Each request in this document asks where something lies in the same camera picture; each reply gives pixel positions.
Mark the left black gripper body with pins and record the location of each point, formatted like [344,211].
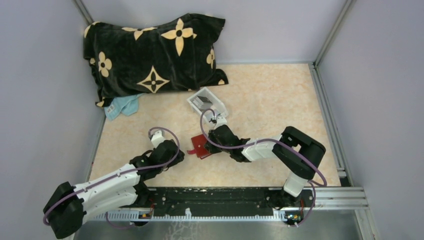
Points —
[179,158]

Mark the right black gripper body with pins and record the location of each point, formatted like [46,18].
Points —
[213,149]

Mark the white plastic card box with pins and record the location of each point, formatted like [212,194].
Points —
[218,106]

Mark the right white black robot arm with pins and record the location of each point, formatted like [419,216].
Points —
[299,152]

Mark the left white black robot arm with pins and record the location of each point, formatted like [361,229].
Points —
[71,206]

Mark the grey card stack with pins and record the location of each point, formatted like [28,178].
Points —
[202,102]

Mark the light blue cloth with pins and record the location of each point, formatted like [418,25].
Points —
[126,106]

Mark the black floral pillow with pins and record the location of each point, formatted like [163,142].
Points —
[175,56]

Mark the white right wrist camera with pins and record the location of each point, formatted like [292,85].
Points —
[218,121]

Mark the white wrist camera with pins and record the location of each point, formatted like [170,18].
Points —
[218,121]
[157,138]

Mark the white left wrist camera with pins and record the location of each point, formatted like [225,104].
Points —
[157,138]

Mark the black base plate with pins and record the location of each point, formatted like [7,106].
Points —
[220,202]

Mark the aluminium front rail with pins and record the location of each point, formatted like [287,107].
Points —
[324,199]

